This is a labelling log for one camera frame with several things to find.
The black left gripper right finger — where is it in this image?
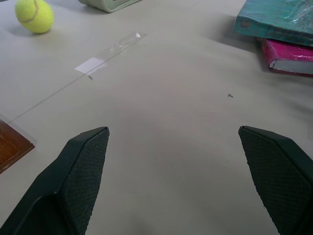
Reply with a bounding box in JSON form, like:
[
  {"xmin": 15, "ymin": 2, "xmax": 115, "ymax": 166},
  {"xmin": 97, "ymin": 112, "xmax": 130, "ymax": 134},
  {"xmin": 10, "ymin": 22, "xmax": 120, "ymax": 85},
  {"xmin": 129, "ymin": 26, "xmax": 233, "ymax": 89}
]
[{"xmin": 238, "ymin": 125, "xmax": 313, "ymax": 235}]

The clear adhesive tape strip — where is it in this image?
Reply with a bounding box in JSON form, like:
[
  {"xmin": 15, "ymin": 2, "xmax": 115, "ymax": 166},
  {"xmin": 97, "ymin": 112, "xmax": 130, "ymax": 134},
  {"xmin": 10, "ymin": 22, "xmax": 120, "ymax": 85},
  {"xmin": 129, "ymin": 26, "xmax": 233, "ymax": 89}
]
[{"xmin": 97, "ymin": 31, "xmax": 149, "ymax": 62}]

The white paper label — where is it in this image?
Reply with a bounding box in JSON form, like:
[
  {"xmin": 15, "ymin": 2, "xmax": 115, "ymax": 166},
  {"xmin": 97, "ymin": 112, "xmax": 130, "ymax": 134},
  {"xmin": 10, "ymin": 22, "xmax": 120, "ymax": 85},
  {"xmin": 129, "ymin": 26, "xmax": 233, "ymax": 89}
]
[{"xmin": 74, "ymin": 57, "xmax": 109, "ymax": 75}]

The brown wooden board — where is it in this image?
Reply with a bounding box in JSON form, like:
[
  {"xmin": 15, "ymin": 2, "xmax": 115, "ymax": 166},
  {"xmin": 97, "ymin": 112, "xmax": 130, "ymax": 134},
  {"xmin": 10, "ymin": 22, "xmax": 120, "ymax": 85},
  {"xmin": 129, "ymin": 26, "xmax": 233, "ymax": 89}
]
[{"xmin": 0, "ymin": 119, "xmax": 36, "ymax": 175}]

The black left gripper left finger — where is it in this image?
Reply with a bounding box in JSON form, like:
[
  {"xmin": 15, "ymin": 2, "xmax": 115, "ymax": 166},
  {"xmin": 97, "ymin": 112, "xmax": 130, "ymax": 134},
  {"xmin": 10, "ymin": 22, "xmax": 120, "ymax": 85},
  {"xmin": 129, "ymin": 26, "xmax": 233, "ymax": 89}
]
[{"xmin": 0, "ymin": 126, "xmax": 110, "ymax": 235}]

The pale green plastic object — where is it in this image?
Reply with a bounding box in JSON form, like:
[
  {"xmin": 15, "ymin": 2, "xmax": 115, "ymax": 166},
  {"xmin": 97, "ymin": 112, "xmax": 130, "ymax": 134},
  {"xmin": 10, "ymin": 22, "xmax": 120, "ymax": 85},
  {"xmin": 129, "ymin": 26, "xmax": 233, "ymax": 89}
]
[{"xmin": 78, "ymin": 0, "xmax": 142, "ymax": 13}]

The teal plastic-wrapped book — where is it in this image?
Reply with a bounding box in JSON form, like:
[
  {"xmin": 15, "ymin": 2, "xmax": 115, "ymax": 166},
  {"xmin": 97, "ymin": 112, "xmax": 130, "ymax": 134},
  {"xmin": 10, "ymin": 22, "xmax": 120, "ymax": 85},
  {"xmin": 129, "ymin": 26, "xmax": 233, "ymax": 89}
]
[{"xmin": 233, "ymin": 0, "xmax": 313, "ymax": 47}]

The magenta book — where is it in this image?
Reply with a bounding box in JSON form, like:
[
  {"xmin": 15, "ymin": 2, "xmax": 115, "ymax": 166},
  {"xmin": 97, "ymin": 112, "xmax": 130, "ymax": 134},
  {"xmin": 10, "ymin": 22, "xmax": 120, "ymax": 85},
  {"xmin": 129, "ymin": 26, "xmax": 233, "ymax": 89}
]
[{"xmin": 256, "ymin": 37, "xmax": 313, "ymax": 78}]

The yellow-green tennis ball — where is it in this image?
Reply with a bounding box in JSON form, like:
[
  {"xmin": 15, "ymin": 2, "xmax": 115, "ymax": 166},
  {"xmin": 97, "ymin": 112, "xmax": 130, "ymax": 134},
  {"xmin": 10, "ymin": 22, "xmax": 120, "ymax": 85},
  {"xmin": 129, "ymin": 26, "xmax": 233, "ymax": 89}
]
[{"xmin": 15, "ymin": 0, "xmax": 55, "ymax": 34}]

